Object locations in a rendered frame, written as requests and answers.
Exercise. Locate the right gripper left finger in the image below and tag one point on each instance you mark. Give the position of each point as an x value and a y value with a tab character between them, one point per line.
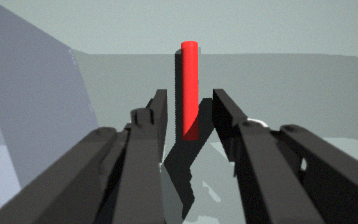
74	189

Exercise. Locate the open grey box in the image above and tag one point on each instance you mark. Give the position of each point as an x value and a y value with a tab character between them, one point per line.
44	106

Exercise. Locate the red cylindrical peg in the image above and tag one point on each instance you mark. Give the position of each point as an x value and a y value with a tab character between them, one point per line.
189	88

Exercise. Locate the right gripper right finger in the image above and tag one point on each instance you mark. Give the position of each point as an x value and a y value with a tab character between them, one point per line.
266	175

